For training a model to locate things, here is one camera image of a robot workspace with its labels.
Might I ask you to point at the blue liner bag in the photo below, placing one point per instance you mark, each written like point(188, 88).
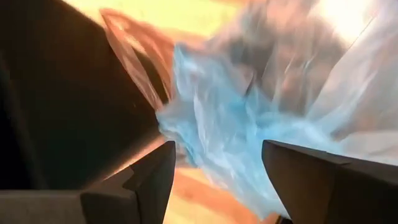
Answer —
point(224, 124)

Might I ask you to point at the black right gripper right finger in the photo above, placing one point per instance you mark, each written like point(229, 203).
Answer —
point(335, 193)

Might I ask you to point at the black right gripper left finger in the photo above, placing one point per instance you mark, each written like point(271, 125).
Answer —
point(124, 202)

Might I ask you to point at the black trash bin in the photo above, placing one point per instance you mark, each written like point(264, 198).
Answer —
point(62, 109)

